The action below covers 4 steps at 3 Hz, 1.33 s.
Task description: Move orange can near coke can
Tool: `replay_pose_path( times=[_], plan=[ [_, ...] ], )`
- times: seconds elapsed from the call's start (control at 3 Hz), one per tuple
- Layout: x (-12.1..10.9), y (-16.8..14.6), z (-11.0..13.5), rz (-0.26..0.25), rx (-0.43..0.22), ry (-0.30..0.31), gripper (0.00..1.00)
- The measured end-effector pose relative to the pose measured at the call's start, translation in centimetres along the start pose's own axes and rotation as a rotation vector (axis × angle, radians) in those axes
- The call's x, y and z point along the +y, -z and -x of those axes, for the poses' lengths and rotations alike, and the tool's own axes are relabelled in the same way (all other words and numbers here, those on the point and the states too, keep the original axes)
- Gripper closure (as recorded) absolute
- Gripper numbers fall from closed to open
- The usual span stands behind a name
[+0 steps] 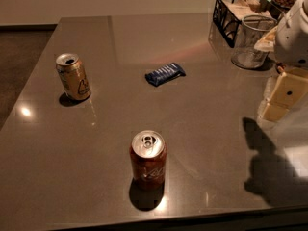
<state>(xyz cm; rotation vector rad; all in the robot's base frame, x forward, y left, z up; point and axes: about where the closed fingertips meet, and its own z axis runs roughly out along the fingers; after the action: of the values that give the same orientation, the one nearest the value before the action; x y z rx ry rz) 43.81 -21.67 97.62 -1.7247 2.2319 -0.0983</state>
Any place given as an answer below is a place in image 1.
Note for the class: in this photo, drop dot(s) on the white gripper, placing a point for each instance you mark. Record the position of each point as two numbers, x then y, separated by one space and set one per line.
293 43

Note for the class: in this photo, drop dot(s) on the orange soda can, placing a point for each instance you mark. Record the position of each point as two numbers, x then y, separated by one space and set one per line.
73 76

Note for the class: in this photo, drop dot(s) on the red coke can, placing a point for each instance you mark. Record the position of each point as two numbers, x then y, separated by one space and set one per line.
148 153

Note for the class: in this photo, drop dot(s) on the clear glass jar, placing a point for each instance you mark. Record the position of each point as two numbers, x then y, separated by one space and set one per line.
252 28

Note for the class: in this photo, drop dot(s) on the blue snack bar wrapper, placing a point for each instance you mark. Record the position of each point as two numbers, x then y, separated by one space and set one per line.
164 74

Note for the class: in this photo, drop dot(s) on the black wire basket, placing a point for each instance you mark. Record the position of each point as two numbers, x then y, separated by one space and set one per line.
228 15

